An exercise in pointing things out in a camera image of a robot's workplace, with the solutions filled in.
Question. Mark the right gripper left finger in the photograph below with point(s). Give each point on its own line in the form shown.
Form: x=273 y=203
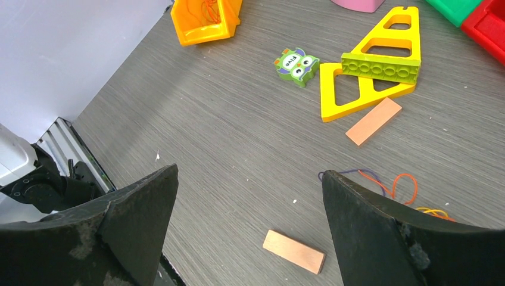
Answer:
x=116 y=239

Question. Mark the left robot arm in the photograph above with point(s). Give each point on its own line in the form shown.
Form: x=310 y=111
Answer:
x=55 y=173

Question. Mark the green owl toy block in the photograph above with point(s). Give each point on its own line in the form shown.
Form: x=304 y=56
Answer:
x=297 y=66

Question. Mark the red plastic bin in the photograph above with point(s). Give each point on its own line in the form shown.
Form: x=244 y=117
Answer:
x=485 y=25

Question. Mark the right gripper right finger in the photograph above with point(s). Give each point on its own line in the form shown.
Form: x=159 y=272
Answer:
x=379 y=241

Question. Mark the pink metronome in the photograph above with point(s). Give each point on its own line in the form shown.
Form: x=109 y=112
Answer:
x=363 y=6

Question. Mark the yellow plastic bin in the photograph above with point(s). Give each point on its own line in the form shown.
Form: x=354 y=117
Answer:
x=200 y=21

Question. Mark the green plastic bin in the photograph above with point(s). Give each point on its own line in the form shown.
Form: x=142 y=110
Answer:
x=455 y=11

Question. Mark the wooden block near centre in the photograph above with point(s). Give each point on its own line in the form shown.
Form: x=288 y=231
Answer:
x=294 y=251

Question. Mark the flat yellow triangle block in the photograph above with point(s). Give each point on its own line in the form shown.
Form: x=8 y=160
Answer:
x=342 y=95

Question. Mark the upright yellow triangle block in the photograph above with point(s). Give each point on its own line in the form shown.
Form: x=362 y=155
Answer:
x=391 y=51

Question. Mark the small wooden block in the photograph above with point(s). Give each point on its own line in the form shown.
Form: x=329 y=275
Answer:
x=373 y=121

